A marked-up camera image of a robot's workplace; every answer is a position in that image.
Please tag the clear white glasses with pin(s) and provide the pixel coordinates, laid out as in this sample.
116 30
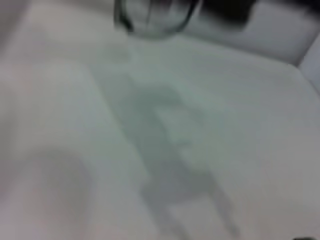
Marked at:
155 20

